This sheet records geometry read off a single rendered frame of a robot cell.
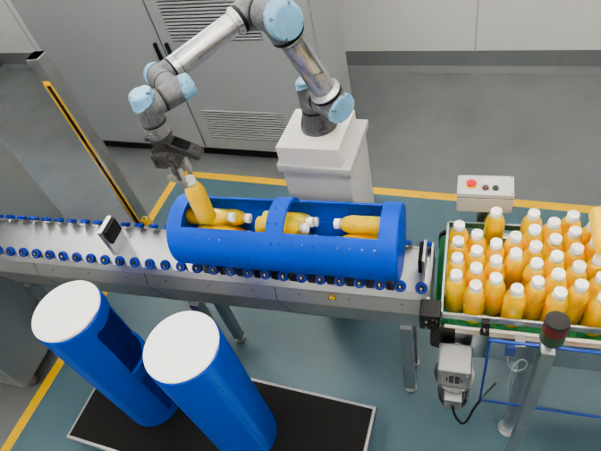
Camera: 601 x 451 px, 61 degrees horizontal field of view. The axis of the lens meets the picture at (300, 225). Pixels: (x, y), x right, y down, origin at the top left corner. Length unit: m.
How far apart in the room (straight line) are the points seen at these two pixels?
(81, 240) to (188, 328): 0.90
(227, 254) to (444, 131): 2.43
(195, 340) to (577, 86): 3.47
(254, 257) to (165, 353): 0.45
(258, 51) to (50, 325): 2.04
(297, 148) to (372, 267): 0.60
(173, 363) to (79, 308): 0.51
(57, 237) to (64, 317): 0.61
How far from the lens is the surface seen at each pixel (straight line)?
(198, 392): 1.90
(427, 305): 1.82
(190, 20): 3.47
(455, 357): 1.89
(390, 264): 1.75
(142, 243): 2.42
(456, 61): 4.59
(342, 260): 1.78
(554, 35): 4.50
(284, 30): 1.67
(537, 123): 4.09
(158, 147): 1.69
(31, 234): 2.82
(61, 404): 3.37
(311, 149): 2.05
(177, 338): 1.91
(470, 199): 2.03
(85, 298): 2.21
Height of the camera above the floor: 2.55
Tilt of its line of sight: 48 degrees down
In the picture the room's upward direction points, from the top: 17 degrees counter-clockwise
